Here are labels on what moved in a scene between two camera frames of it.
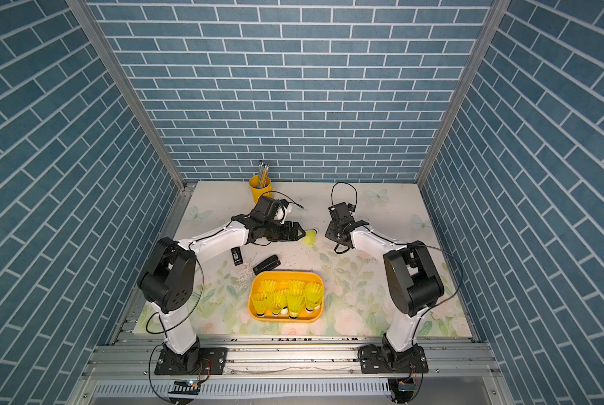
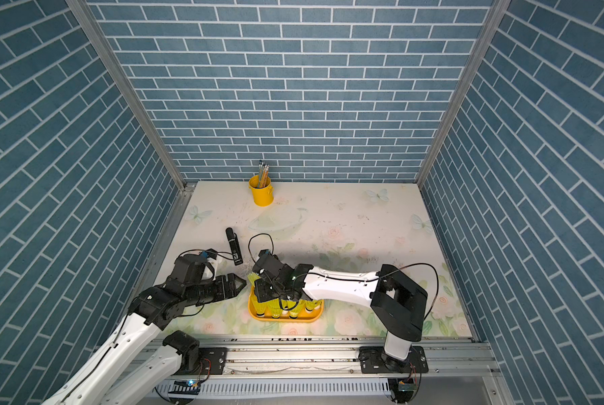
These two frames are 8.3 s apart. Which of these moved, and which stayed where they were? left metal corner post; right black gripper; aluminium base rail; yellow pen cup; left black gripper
Moved: right black gripper; left black gripper
Stayed: aluminium base rail; yellow pen cup; left metal corner post
